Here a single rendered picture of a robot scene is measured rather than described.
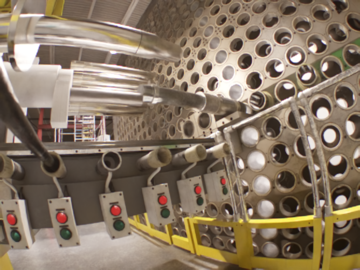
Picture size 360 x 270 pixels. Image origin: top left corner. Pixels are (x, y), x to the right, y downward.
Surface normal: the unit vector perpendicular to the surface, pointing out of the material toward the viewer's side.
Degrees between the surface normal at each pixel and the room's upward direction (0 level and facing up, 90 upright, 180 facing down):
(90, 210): 90
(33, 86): 126
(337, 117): 90
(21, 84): 121
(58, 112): 90
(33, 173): 90
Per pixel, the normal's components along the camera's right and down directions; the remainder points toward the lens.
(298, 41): -0.79, 0.01
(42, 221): 0.57, -0.32
